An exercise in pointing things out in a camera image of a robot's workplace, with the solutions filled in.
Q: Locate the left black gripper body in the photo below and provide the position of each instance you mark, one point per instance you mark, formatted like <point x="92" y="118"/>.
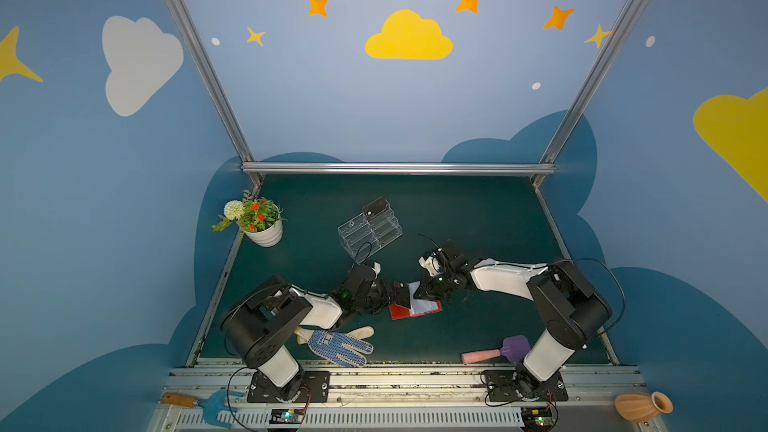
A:
<point x="389" y="297"/>

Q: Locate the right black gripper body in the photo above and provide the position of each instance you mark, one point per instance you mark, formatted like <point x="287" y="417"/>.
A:
<point x="432" y="285"/>

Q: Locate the dark credit card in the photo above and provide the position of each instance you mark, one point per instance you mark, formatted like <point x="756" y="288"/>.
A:
<point x="401" y="295"/>
<point x="376" y="208"/>

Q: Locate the red card holder wallet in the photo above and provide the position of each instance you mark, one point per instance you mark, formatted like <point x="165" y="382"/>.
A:
<point x="416" y="307"/>

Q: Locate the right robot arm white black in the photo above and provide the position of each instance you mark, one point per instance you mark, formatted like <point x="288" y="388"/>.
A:
<point x="572" y="309"/>

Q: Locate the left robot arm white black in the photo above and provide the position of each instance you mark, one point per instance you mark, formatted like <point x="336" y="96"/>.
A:
<point x="260" y="325"/>

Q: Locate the clear acrylic card organizer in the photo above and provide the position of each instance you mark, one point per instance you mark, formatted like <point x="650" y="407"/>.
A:
<point x="362" y="238"/>

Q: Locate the blue dotted work glove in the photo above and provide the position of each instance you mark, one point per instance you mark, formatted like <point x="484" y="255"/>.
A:
<point x="348" y="350"/>

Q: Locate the purple pink toy shovel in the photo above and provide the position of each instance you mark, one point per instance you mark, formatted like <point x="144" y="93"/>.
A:
<point x="513" y="349"/>

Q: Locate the white pot with flowers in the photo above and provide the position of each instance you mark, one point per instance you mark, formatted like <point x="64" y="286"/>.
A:
<point x="258" y="218"/>

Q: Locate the left green circuit board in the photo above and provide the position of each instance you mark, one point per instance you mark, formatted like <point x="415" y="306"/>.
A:
<point x="287" y="417"/>

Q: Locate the green circuit board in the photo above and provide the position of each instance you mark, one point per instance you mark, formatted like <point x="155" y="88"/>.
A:
<point x="287" y="417"/>
<point x="538" y="419"/>

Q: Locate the horizontal aluminium back bar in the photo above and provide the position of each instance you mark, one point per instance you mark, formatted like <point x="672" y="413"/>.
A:
<point x="399" y="168"/>

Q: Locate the right green circuit board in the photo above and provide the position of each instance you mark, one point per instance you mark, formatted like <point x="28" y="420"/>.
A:
<point x="538" y="419"/>

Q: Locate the terracotta clay vase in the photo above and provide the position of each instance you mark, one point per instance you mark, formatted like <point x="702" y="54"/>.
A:
<point x="640" y="408"/>

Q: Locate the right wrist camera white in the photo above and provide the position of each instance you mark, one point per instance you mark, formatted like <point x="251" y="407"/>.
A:
<point x="431" y="265"/>

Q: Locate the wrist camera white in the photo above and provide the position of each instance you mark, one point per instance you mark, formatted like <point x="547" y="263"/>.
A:
<point x="375" y="268"/>
<point x="431" y="265"/>

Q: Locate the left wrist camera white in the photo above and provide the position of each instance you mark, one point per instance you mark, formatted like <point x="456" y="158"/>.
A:
<point x="375" y="268"/>

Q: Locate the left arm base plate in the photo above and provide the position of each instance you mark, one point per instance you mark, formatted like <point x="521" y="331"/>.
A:
<point x="305" y="385"/>

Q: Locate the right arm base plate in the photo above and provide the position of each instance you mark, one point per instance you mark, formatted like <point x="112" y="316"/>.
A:
<point x="516" y="385"/>

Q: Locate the blue fork wooden handle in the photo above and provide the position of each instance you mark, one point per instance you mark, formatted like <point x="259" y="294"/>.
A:
<point x="211" y="407"/>

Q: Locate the aluminium rail frame front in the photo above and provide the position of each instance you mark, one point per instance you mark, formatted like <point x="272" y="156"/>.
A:
<point x="403" y="397"/>

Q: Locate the right diagonal aluminium post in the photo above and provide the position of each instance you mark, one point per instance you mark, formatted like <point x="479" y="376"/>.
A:
<point x="622" y="28"/>

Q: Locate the diagonal aluminium post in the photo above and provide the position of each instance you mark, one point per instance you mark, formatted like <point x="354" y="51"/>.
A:
<point x="622" y="28"/>
<point x="196" y="48"/>

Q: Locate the left diagonal aluminium post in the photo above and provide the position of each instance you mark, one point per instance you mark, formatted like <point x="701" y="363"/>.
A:
<point x="196" y="48"/>

